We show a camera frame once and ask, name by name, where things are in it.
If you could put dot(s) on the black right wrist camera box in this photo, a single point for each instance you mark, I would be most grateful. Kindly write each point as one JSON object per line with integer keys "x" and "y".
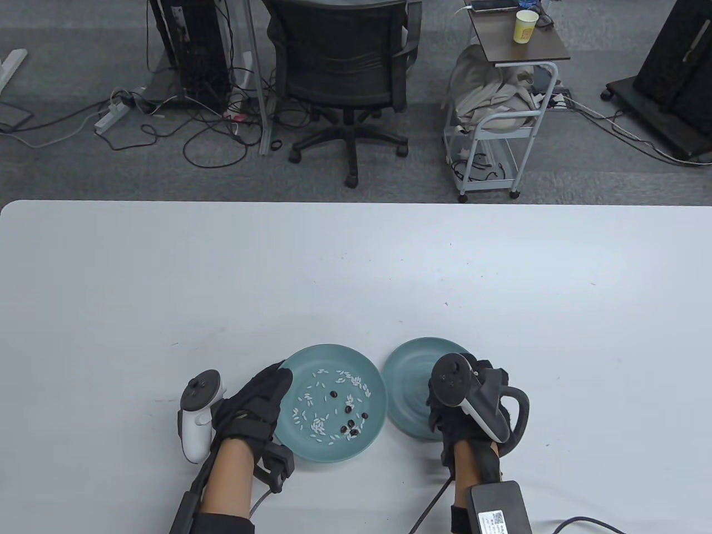
{"x": 498, "y": 500}

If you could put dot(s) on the teal ceramic plate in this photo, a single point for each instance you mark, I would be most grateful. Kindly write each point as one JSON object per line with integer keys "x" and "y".
{"x": 403, "y": 384}
{"x": 334, "y": 450}

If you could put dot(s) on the grey metal desk leg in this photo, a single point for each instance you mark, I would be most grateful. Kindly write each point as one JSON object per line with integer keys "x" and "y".
{"x": 257, "y": 72}

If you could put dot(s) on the person's left forearm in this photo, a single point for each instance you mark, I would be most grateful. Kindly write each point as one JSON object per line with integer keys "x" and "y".
{"x": 228, "y": 478}

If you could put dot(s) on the black mesh office chair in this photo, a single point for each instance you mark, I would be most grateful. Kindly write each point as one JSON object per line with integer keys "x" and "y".
{"x": 339, "y": 61}

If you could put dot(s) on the white power strip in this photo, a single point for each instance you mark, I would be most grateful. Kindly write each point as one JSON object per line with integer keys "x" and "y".
{"x": 108, "y": 119}

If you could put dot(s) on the black glove sensor module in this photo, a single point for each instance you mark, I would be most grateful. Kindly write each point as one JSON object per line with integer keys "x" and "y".
{"x": 275, "y": 461}

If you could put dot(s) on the white desk foot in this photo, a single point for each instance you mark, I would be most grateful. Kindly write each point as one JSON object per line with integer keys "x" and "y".
{"x": 12, "y": 64}

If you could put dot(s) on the black wheeled monitor stand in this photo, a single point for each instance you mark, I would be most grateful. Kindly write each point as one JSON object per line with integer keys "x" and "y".
{"x": 678, "y": 55}

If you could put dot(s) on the person's right forearm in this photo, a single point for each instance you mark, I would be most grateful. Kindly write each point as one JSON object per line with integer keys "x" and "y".
{"x": 466, "y": 473}

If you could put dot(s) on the beige cloth bundle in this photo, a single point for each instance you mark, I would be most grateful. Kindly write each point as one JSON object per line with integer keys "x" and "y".
{"x": 489, "y": 94}

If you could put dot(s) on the scattered white rice grains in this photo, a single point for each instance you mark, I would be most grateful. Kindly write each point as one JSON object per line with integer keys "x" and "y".
{"x": 318, "y": 425}

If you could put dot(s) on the white cart with brown top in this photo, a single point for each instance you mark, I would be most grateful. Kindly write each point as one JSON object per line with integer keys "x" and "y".
{"x": 523, "y": 47}

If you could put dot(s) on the group of dark coffee beans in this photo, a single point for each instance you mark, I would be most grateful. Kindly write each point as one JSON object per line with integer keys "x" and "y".
{"x": 334, "y": 394}

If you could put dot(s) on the black computer tower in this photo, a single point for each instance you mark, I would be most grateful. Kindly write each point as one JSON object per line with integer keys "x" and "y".
{"x": 192, "y": 50}

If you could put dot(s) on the yellow paper cup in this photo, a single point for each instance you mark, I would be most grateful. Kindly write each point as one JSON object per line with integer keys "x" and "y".
{"x": 525, "y": 29}

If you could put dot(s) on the white and black left controller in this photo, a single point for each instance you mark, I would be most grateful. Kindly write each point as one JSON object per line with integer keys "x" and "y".
{"x": 194, "y": 431}

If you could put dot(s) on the grey floor power strip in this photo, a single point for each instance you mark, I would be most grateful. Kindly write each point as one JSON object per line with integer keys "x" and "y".
{"x": 559, "y": 100}

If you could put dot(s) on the person's right hand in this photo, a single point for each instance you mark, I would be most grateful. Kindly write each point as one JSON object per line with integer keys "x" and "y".
{"x": 453, "y": 428}

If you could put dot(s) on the clear bottle with blue label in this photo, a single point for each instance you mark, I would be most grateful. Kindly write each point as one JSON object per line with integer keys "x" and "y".
{"x": 527, "y": 3}

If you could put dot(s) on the person's left hand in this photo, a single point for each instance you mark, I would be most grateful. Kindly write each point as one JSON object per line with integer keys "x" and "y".
{"x": 253, "y": 406}

